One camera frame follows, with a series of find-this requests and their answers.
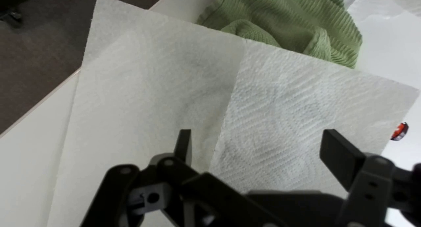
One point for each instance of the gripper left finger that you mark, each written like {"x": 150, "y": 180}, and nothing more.
{"x": 171, "y": 187}

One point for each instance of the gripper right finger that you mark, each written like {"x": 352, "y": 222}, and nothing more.
{"x": 365, "y": 174}

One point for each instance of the white paper towel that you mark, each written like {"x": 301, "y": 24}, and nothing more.
{"x": 184, "y": 98}

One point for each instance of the small red and silver object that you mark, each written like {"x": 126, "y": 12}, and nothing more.
{"x": 400, "y": 131}

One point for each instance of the green ribbed cloth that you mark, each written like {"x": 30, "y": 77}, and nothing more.
{"x": 292, "y": 23}

